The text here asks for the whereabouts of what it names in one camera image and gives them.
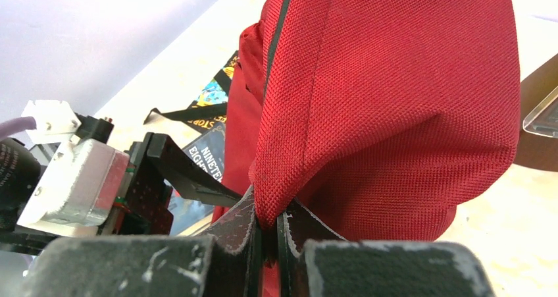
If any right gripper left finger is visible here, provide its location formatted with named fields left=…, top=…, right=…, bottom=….
left=22, top=190, right=261, bottom=296

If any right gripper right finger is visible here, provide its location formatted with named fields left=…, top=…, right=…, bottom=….
left=277, top=200, right=495, bottom=296

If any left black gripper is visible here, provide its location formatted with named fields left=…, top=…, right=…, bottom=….
left=97, top=132, right=241, bottom=235

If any red student backpack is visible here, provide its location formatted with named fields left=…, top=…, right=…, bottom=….
left=222, top=0, right=520, bottom=296

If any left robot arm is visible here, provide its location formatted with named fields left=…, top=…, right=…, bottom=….
left=1, top=132, right=240, bottom=255

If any Nineteen Eighty-Four dark book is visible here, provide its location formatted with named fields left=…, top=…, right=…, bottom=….
left=167, top=121, right=228, bottom=237

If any colourful treehouse storey book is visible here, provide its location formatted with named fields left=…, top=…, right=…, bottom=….
left=186, top=51, right=239, bottom=133

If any brown wooden metronome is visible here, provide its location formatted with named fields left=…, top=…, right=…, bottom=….
left=514, top=55, right=557, bottom=172

